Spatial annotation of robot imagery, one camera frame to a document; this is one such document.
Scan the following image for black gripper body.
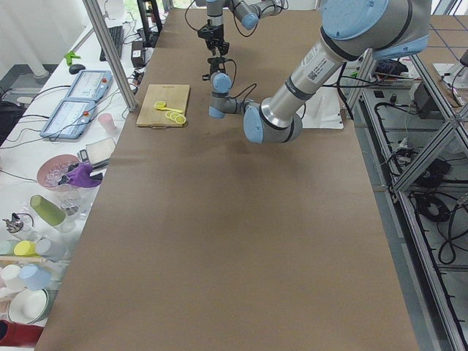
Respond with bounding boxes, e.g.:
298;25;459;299
197;25;224;46
208;57;229;75

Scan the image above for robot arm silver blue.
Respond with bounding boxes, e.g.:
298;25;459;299
198;1;431;143
192;1;289;57

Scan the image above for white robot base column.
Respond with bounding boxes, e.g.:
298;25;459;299
297;105;344;129

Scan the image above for pink cup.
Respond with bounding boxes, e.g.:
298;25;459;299
98;113;116;134

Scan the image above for green tall cup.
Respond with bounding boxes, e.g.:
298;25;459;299
30;195;66;227

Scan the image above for grey blue cup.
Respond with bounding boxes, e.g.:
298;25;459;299
35;238;67;260

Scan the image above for yellow cup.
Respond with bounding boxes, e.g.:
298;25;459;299
13;241;39;257

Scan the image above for mint green cup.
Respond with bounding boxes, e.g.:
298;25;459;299
0;240;18;256

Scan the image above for light blue cup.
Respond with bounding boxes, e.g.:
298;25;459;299
19;264;52;291

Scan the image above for white cup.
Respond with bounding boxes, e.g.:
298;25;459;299
1;264;26;291

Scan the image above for lemon slice lower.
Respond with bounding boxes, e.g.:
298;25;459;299
173;114;186;125

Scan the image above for wooden cutting board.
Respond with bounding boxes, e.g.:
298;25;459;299
136;84;190;129

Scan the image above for black power adapter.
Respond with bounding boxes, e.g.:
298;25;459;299
131;41;153;68

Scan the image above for black keyboard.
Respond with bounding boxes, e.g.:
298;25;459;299
107;26;124;58

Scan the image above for upper blue teach pendant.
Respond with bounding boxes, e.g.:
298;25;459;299
66;69;113;102

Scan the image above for blue teach pendant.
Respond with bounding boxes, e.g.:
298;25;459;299
39;99;97;140
66;69;113;102

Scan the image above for black computer mouse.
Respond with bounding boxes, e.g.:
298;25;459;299
69;64;86;75

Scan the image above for white tray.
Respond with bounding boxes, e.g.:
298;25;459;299
86;137;116;165

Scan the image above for lower blue teach pendant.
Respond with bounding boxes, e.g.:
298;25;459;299
39;99;97;140

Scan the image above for purple cloth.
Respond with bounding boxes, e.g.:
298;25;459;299
58;163;103;188

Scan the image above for pink bowl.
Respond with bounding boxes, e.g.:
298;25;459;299
37;154;79;192

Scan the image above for wine glass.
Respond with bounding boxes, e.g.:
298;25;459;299
58;184;92;220

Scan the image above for glass dispenser bottle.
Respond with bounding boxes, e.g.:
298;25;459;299
3;213;41;242

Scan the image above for white green rimmed bowl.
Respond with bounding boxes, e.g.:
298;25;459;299
7;289;49;324

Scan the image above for aluminium frame post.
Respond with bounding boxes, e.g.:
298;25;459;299
83;0;137;112

